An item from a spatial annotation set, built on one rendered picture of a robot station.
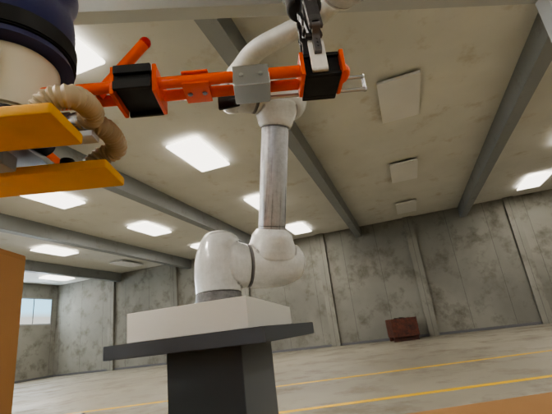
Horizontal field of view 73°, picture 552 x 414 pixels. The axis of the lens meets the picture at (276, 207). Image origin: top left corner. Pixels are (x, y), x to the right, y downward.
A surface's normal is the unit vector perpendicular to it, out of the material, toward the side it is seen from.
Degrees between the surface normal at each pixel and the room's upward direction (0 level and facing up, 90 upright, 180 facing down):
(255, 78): 90
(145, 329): 90
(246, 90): 180
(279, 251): 105
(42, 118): 180
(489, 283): 90
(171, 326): 90
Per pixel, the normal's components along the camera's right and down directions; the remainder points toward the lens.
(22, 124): 0.11, 0.94
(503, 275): -0.33, -0.26
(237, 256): 0.39, -0.42
